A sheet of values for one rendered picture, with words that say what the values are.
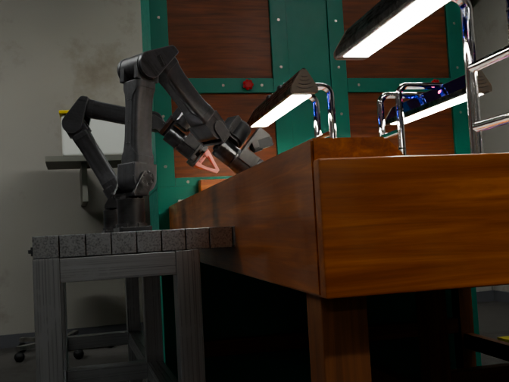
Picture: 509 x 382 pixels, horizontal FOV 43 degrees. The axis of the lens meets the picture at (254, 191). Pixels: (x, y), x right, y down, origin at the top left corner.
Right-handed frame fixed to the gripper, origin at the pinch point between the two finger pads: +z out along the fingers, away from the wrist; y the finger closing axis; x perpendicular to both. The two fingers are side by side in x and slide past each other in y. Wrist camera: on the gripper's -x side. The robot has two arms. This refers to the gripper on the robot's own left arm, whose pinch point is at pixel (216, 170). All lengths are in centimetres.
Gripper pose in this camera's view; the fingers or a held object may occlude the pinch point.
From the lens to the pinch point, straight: 209.4
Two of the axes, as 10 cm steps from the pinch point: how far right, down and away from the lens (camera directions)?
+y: -2.2, 0.7, 9.7
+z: 7.8, 6.1, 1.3
